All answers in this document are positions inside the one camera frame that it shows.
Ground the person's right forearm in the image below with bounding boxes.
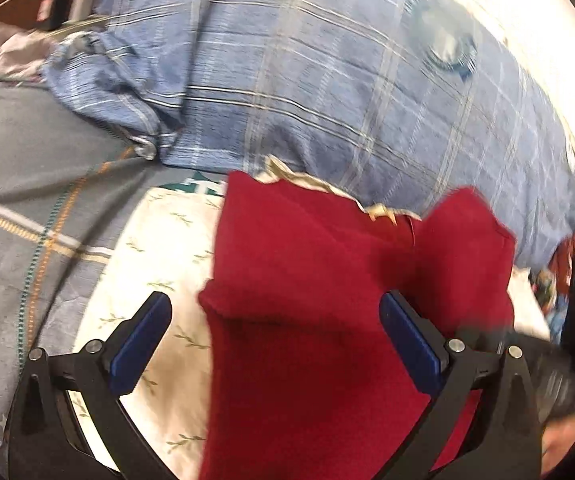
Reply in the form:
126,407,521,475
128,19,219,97
540,410,575,476

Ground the red knit garment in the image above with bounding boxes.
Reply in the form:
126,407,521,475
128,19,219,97
197,170,518,480

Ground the grey crumpled cloth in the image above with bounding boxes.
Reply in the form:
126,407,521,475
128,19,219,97
0,20,68,91

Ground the colourful printed cloth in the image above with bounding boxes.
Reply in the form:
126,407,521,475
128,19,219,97
530,210,575,331

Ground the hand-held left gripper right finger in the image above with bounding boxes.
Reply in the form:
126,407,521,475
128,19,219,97
378,290,543,480

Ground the white leaf-print cloth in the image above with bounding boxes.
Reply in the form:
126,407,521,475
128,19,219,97
74,155,553,480

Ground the white charger plug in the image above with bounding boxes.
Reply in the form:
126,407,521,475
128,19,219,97
70,0,99,20

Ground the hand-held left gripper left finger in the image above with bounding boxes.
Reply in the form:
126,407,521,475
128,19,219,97
7,291,178,480

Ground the grey plaid bed sheet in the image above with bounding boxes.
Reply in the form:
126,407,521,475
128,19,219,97
0,85,228,466

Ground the blue plaid quilt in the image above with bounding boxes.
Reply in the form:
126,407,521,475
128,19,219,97
42,0,575,266

